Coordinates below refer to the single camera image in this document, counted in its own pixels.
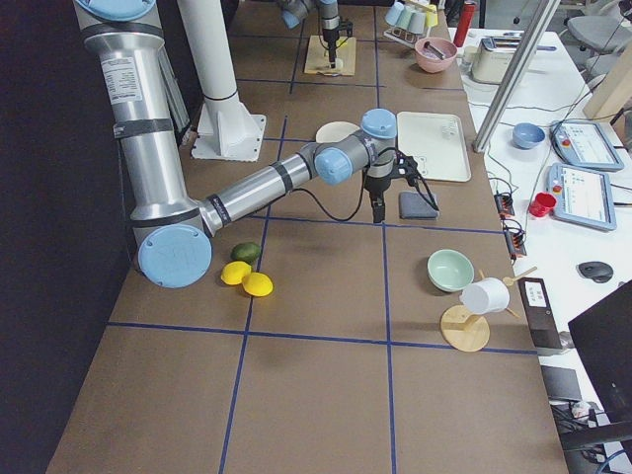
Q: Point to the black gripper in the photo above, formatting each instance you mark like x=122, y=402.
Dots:
x=330, y=27
x=376, y=186

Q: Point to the cream round plate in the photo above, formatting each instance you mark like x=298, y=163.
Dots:
x=335, y=131

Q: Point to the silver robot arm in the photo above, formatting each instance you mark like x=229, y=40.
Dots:
x=293, y=12
x=171, y=229

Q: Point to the white bear tray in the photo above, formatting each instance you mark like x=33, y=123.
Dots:
x=436, y=142

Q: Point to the grey folded cloth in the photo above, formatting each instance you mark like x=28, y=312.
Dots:
x=413, y=207

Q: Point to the blue cup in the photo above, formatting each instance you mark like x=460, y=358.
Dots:
x=394, y=14

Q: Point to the green cup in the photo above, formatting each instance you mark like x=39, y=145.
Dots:
x=405, y=17

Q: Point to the grey cup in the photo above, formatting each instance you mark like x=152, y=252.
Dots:
x=417, y=24

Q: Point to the pink bowl with ice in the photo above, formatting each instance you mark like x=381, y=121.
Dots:
x=428, y=62

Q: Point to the green bowl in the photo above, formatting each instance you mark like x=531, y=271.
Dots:
x=450, y=270

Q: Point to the yellow cup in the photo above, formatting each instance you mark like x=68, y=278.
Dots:
x=431, y=17

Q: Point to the green avocado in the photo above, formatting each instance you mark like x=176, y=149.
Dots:
x=248, y=252

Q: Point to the red bottle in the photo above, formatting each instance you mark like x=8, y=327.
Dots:
x=467, y=12

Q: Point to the black power strip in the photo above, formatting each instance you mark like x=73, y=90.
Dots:
x=514, y=233

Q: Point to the white mug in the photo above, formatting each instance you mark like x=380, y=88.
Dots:
x=488, y=295

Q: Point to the wooden mug stand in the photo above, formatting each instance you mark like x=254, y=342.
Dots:
x=469, y=332

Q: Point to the cream toaster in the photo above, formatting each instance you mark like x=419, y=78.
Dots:
x=492, y=59

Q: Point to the blue bowl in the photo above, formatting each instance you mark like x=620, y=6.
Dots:
x=527, y=135

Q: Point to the yellow lemon near edge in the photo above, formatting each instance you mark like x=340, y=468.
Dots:
x=234, y=272

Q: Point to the red cup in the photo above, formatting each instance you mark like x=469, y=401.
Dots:
x=542, y=204

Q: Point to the near teach pendant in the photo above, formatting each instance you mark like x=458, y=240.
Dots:
x=584, y=196

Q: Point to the teach pendant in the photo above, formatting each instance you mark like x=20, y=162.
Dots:
x=584, y=196
x=583, y=143

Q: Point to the black box with label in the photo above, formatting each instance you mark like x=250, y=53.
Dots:
x=539, y=316

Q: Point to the far teach pendant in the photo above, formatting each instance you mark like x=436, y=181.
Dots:
x=583, y=143

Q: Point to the black computer mouse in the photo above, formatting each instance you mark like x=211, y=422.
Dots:
x=599, y=272

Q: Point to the black monitor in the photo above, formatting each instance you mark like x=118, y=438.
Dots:
x=602, y=338

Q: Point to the white wire cup rack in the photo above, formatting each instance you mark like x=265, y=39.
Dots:
x=403, y=36

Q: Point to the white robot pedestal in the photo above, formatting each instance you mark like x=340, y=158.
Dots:
x=225, y=130

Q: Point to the aluminium frame post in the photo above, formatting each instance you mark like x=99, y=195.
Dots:
x=542, y=17

